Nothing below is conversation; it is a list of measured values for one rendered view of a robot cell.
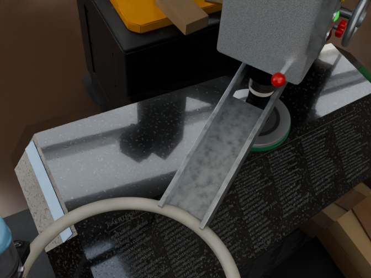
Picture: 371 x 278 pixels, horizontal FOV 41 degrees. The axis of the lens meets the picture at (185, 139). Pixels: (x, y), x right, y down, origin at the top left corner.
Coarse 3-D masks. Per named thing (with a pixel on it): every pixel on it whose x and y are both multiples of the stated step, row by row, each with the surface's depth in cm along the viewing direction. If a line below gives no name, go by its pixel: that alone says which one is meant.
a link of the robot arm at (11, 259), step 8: (0, 224) 77; (0, 232) 76; (8, 232) 79; (0, 240) 76; (8, 240) 78; (0, 248) 76; (8, 248) 79; (0, 256) 77; (8, 256) 79; (16, 256) 83; (0, 264) 78; (8, 264) 80; (16, 264) 84; (0, 272) 80; (8, 272) 82; (16, 272) 84
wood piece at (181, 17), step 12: (156, 0) 184; (168, 0) 181; (180, 0) 181; (192, 0) 181; (168, 12) 180; (180, 12) 177; (192, 12) 177; (204, 12) 178; (180, 24) 176; (192, 24) 175; (204, 24) 179
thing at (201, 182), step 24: (240, 72) 127; (216, 120) 126; (240, 120) 126; (264, 120) 123; (216, 144) 124; (240, 144) 124; (192, 168) 122; (216, 168) 122; (168, 192) 116; (192, 192) 120; (216, 192) 119
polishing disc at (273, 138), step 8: (240, 96) 148; (280, 104) 147; (272, 112) 145; (280, 112) 145; (288, 112) 145; (272, 120) 143; (280, 120) 143; (288, 120) 143; (264, 128) 141; (272, 128) 141; (280, 128) 141; (288, 128) 141; (264, 136) 139; (272, 136) 139; (280, 136) 139; (256, 144) 137; (264, 144) 138; (272, 144) 139
